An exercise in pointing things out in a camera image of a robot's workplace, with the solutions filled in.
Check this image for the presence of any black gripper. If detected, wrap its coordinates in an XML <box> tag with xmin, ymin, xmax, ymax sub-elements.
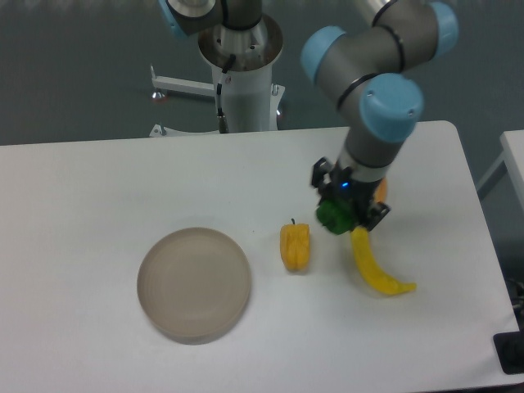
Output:
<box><xmin>310</xmin><ymin>157</ymin><xmax>391</xmax><ymax>232</ymax></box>

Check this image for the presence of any green bell pepper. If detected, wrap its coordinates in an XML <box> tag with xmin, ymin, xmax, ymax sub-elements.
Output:
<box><xmin>315</xmin><ymin>200</ymin><xmax>357</xmax><ymax>235</ymax></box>

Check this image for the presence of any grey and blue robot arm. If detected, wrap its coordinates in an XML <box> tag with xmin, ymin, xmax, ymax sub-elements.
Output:
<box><xmin>160</xmin><ymin>1</ymin><xmax>459</xmax><ymax>235</ymax></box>

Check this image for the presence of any yellow bell pepper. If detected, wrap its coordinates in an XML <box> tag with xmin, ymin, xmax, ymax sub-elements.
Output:
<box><xmin>279</xmin><ymin>219</ymin><xmax>311</xmax><ymax>272</ymax></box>

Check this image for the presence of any beige round plate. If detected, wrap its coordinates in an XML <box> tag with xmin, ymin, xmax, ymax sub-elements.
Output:
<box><xmin>137</xmin><ymin>227</ymin><xmax>252</xmax><ymax>345</ymax></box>

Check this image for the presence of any orange croissant bread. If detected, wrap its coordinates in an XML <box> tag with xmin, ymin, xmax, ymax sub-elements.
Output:
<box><xmin>374</xmin><ymin>178</ymin><xmax>387</xmax><ymax>203</ymax></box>

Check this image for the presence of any yellow banana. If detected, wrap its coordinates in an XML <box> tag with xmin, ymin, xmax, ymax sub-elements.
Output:
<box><xmin>350</xmin><ymin>227</ymin><xmax>417</xmax><ymax>296</ymax></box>

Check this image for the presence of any white side table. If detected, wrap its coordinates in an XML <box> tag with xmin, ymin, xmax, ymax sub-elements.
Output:
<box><xmin>476</xmin><ymin>129</ymin><xmax>523</xmax><ymax>206</ymax></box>

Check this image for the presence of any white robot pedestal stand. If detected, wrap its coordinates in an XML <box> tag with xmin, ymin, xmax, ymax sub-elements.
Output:
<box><xmin>151</xmin><ymin>14</ymin><xmax>285</xmax><ymax>133</ymax></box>

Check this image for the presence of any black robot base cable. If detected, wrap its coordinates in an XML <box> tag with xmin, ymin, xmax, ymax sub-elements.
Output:
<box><xmin>215</xmin><ymin>53</ymin><xmax>236</xmax><ymax>134</ymax></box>

